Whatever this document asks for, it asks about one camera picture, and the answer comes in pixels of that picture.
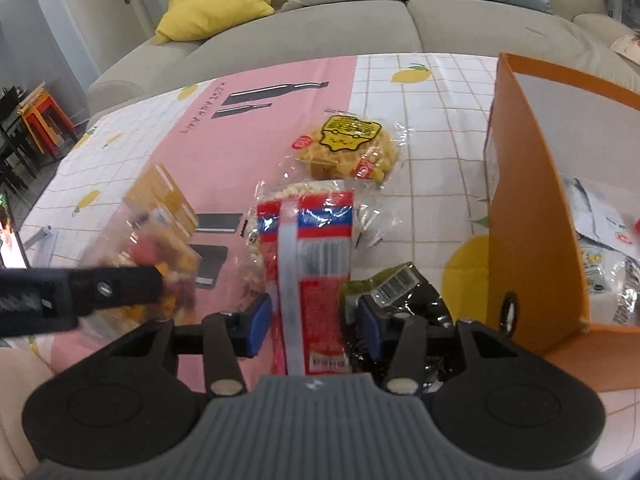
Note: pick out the yellow pillow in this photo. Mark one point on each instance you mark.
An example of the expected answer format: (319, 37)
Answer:
(220, 5)

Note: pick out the orange cardboard box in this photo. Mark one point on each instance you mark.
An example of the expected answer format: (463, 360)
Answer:
(530, 240)

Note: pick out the black dining chair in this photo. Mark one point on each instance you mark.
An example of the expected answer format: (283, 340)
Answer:
(15, 140)

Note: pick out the red puffed snack packet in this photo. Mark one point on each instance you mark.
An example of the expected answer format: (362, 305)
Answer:
(320, 310)

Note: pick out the clear mixed snack bag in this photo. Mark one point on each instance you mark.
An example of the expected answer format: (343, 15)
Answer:
(150, 250)

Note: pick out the black snack packet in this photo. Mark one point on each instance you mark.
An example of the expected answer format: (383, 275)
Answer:
(430, 300)

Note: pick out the yellow label snack packet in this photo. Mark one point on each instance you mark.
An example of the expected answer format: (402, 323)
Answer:
(345, 145)

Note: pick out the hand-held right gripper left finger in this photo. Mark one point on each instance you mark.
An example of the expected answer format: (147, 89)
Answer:
(260, 325)

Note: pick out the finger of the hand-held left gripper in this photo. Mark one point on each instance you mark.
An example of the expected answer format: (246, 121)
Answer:
(125, 285)

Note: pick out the beige sofa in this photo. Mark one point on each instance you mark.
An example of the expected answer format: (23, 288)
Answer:
(325, 30)

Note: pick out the open magazine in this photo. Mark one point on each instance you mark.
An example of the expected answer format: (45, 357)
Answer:
(627, 50)

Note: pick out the lit screen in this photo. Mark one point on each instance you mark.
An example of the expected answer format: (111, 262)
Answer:
(11, 240)

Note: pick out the white sachet packet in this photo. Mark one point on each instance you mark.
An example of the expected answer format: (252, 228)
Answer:
(595, 210)

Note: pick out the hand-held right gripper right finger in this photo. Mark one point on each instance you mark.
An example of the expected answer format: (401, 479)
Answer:
(370, 325)

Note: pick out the stack of coloured stools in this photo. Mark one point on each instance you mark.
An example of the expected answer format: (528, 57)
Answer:
(47, 117)

